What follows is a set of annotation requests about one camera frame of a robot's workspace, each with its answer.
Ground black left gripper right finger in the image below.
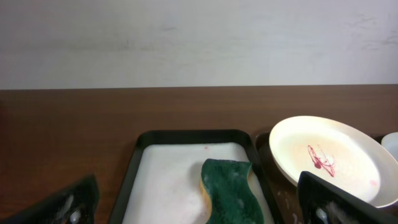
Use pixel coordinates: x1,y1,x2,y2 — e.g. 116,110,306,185
297,171,397,224

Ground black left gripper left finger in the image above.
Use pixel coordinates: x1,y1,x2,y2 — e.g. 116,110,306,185
1,174,100,224

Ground cream plate with red stain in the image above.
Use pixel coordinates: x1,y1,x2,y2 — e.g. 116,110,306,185
269,116,397,208

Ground pale green plate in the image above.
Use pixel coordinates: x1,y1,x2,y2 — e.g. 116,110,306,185
381,132,398,161

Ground green and yellow sponge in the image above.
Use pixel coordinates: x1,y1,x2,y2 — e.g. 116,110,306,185
200,159,265,224

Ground dark brown serving tray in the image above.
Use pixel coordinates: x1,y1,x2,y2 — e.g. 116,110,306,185
254,132,398,224

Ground black tray with white liner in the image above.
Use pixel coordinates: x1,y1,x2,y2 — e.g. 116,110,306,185
109,129,283,223

